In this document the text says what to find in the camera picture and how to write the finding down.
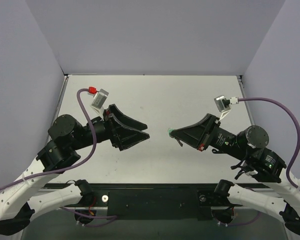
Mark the green key tag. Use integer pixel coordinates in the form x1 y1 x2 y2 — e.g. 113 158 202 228
167 128 174 138

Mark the silver key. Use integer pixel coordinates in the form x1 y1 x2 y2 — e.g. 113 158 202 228
174 136 183 147

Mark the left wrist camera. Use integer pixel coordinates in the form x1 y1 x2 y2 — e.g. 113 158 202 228
90 89 109 112

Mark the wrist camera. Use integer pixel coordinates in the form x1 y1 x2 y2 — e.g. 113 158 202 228
90 89 109 112
214 95 231 121

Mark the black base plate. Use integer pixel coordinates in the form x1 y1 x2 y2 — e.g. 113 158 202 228
62 183 243 221

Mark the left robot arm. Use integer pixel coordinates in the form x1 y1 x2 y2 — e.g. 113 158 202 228
0 104 150 236

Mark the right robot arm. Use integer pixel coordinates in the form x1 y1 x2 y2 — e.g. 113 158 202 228
169 113 300 236

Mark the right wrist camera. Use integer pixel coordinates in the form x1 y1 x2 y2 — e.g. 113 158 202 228
214 95 231 121

